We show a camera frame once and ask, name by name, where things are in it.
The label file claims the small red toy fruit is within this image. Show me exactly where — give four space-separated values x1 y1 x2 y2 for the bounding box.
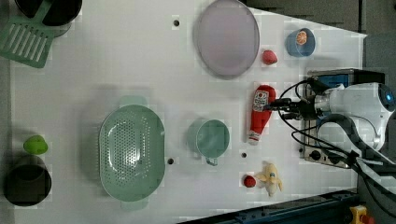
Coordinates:
243 175 256 188

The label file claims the green slotted spatula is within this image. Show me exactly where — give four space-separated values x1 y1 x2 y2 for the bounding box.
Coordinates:
0 0 54 68

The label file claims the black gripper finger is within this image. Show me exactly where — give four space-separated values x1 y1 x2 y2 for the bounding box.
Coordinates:
280 113 301 120
263 98 291 111

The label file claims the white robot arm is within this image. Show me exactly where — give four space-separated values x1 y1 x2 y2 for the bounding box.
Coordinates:
263 78 395 194

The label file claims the peeled toy banana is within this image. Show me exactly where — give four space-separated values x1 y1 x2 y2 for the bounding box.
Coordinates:
255 163 283 197

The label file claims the green cup with handle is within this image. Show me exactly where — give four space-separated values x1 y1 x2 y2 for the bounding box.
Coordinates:
187 119 230 166

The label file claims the pink round plate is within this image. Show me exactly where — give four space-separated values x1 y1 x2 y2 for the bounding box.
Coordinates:
193 0 260 77

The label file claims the green perforated colander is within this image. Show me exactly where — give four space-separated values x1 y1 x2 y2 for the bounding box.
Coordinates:
98 96 165 211

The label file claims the blue bowl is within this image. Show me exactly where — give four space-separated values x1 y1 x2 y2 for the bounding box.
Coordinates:
285 28 316 57

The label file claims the yellow red emergency button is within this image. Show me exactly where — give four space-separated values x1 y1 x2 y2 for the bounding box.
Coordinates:
350 205 375 224

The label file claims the red strawberry toy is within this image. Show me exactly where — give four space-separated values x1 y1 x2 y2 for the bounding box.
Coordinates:
262 50 277 65

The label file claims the green toy pepper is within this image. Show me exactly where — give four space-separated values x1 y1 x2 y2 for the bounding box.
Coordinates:
23 135 49 155

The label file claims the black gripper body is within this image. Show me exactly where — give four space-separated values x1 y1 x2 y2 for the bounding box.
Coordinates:
283 101 318 120

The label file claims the black pot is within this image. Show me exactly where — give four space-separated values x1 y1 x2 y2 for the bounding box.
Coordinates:
14 0 82 26

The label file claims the black cylindrical container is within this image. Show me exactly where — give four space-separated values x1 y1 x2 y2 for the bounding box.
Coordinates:
4 155 52 206

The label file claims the orange slice toy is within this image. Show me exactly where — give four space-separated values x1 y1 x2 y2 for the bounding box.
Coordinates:
296 31 307 46

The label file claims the red ketchup bottle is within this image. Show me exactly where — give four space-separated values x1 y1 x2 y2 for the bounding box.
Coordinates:
247 85 276 146

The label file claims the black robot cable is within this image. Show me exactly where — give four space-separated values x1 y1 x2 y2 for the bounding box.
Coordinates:
277 77 396 218

